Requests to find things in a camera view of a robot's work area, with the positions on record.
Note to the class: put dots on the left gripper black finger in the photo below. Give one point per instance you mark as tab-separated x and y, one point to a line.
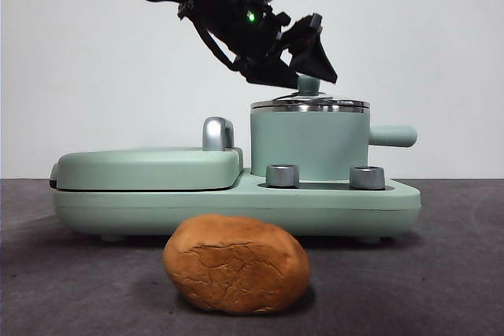
271	74
311	56

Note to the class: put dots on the glass lid with green knob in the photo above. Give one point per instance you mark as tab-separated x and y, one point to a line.
310	87

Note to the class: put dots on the brown potato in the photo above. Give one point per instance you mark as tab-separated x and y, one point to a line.
236	265

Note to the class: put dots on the mint green steamer pot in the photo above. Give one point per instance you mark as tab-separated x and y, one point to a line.
311	139

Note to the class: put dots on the silver control knob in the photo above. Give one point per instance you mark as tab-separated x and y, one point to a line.
367	178
282	176

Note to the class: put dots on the mint green breakfast machine base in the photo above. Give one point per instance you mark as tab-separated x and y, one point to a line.
197	210

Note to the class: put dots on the mint green griddle cover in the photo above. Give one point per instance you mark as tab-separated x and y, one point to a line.
141	168

